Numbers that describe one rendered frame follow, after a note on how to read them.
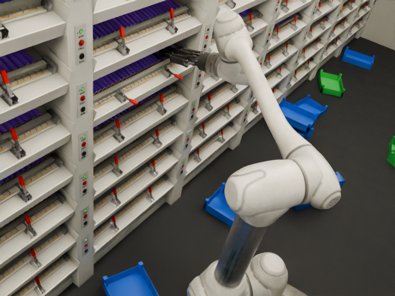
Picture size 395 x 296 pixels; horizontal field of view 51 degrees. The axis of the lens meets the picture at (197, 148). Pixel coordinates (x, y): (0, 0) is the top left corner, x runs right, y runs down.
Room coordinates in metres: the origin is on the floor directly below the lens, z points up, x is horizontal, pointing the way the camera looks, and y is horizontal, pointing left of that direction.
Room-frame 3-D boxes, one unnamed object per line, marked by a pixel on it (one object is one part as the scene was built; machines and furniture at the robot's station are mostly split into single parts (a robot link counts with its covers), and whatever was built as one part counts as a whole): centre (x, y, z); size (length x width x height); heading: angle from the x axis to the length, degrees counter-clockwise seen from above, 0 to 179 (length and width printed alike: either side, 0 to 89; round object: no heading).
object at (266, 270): (0.97, -0.36, 0.44); 0.18 x 0.16 x 0.22; 118
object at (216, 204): (1.68, -0.28, 0.04); 0.30 x 0.20 x 0.08; 62
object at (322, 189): (0.90, -0.34, 1.05); 0.18 x 0.14 x 0.13; 28
